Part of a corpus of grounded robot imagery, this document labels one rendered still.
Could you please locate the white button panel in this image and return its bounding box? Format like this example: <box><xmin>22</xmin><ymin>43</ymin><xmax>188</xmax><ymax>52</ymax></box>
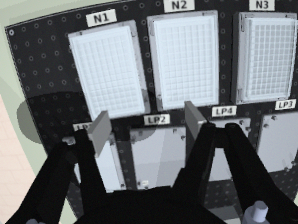
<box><xmin>207</xmin><ymin>205</ymin><xmax>241</xmax><ymax>224</ymax></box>

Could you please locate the white name plate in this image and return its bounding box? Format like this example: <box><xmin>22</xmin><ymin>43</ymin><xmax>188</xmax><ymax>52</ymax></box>
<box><xmin>144</xmin><ymin>114</ymin><xmax>170</xmax><ymax>125</ymax></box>
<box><xmin>164</xmin><ymin>0</ymin><xmax>195</xmax><ymax>13</ymax></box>
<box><xmin>275</xmin><ymin>99</ymin><xmax>296</xmax><ymax>110</ymax></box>
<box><xmin>73</xmin><ymin>122</ymin><xmax>92</xmax><ymax>131</ymax></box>
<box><xmin>212</xmin><ymin>105</ymin><xmax>236</xmax><ymax>117</ymax></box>
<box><xmin>86</xmin><ymin>9</ymin><xmax>117</xmax><ymax>27</ymax></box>
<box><xmin>249</xmin><ymin>0</ymin><xmax>274</xmax><ymax>11</ymax></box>

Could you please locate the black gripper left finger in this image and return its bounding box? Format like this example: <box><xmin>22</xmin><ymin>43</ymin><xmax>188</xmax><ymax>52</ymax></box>
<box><xmin>5</xmin><ymin>110</ymin><xmax>118</xmax><ymax>224</ymax></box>

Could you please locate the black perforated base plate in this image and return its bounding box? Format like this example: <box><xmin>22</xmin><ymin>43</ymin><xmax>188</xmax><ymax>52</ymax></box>
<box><xmin>4</xmin><ymin>0</ymin><xmax>298</xmax><ymax>224</ymax></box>

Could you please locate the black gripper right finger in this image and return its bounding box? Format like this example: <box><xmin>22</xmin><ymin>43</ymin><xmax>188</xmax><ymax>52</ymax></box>
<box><xmin>153</xmin><ymin>100</ymin><xmax>298</xmax><ymax>224</ymax></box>

